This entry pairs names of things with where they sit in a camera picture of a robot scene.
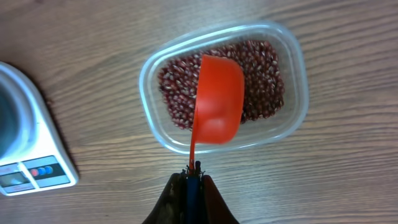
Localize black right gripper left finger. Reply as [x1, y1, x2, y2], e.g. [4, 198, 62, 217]
[142, 173, 186, 224]

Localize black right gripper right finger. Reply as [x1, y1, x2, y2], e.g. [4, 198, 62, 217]
[195, 161, 239, 224]

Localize orange scoop blue handle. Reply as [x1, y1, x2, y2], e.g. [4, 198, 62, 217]
[184, 55, 244, 223]

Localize white digital kitchen scale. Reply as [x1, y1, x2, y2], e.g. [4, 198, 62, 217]
[1, 62, 78, 196]

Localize blue bowl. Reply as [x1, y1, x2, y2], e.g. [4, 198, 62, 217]
[0, 83, 20, 159]

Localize red beans in container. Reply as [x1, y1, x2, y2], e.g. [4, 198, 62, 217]
[157, 40, 285, 130]

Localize clear plastic container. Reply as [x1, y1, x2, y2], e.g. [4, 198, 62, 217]
[139, 21, 309, 154]

